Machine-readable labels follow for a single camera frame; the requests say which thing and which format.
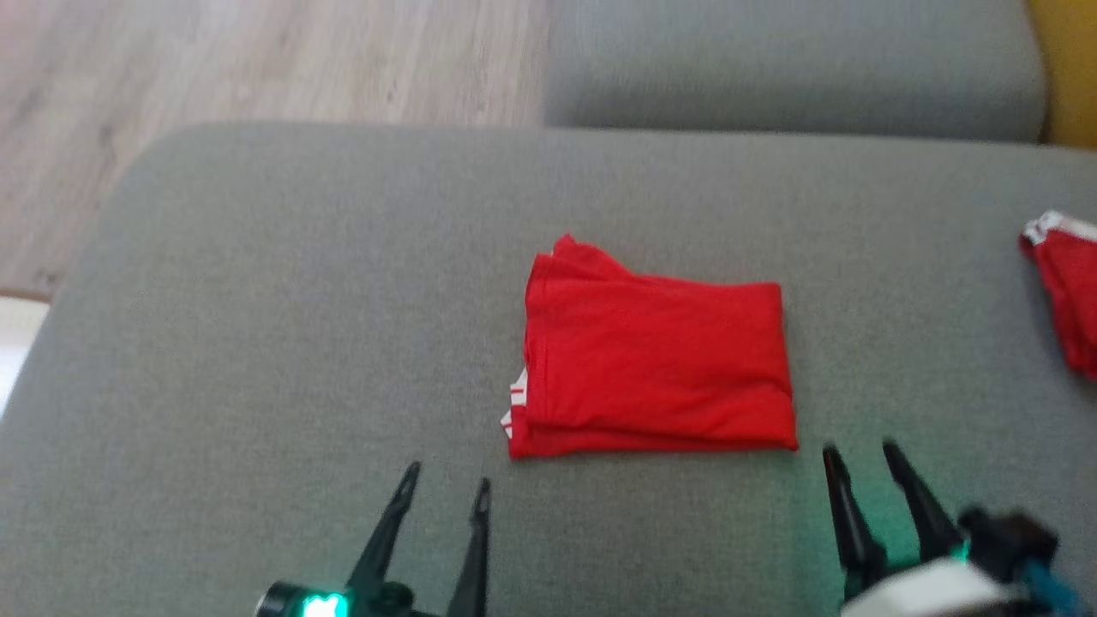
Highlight red shorts with white band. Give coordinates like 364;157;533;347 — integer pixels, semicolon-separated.
1018;210;1097;380

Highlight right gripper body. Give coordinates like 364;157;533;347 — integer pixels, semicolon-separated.
840;554;1029;617

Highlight right blue cable connector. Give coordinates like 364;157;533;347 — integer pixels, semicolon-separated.
1020;561;1082;617

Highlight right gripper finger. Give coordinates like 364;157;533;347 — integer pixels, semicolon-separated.
882;440;966;563
822;444;889;584

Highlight small grey sofa cushion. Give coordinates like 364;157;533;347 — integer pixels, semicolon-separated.
543;0;1048;144

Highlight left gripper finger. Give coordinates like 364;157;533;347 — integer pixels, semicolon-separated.
446;477;492;617
347;462;422;597

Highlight white floor rug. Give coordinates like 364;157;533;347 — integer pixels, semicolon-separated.
0;296;51;421

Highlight large grey sofa seat cushion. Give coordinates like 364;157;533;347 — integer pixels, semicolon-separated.
0;122;1097;617

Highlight yellow furniture piece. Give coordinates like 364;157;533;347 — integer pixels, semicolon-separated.
1024;0;1097;152

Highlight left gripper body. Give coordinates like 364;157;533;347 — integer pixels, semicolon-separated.
347;583;447;617

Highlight red garment with white stripes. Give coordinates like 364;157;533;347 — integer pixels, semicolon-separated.
501;234;800;460

